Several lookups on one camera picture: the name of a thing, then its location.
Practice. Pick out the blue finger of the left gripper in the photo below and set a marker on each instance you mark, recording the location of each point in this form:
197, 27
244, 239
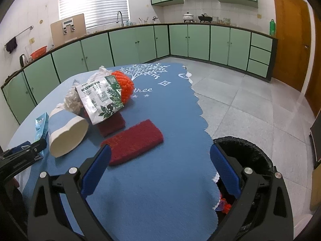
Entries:
20, 147
30, 149

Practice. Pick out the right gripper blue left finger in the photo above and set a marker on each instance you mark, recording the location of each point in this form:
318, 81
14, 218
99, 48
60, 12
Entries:
92, 170

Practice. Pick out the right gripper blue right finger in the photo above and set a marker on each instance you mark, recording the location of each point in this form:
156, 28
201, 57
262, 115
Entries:
228, 175

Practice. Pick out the small teal carton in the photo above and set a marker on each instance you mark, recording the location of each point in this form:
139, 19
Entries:
41, 127

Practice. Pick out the white paper cup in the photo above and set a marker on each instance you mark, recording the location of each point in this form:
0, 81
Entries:
66, 130

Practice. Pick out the white tissue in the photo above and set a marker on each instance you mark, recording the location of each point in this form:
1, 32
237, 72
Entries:
72, 101

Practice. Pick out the dark red scouring pad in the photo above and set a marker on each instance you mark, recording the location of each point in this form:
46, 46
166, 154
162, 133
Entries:
133, 142
107, 127

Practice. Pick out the green white snack packet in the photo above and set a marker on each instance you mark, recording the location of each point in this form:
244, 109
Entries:
101, 98

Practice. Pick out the orange foam fruit net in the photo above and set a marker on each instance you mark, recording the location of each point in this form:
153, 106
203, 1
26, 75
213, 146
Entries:
126, 84

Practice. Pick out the red plastic bag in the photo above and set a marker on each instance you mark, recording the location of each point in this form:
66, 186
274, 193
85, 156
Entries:
223, 206

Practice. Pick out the black lined trash bin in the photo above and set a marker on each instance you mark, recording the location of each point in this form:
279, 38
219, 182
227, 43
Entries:
254, 169

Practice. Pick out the green lower kitchen cabinets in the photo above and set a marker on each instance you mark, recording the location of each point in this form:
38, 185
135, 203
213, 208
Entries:
243, 50

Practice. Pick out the steel electric kettle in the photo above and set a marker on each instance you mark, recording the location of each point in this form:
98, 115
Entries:
23, 59

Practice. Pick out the cardboard box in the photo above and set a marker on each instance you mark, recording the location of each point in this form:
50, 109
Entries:
316, 189

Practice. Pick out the orange plastic basin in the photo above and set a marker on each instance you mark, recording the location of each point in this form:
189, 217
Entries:
39, 52

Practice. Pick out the black glass cabinet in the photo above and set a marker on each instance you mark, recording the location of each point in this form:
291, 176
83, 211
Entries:
315, 138

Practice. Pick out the dark hanging towel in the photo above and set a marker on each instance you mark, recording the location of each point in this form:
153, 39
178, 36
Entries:
11, 45

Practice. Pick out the chrome sink faucet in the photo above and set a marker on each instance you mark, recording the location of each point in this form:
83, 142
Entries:
120, 18

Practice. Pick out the green thermos bottle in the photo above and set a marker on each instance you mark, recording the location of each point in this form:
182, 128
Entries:
272, 28

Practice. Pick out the black wok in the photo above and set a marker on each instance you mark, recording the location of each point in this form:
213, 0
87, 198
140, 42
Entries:
204, 18

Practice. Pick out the white cooking pot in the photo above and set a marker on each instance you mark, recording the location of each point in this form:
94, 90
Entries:
188, 17

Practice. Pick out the white window blinds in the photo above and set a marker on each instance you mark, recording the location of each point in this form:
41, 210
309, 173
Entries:
96, 12

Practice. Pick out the wall towel rail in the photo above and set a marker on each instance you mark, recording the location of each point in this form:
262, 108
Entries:
29, 28

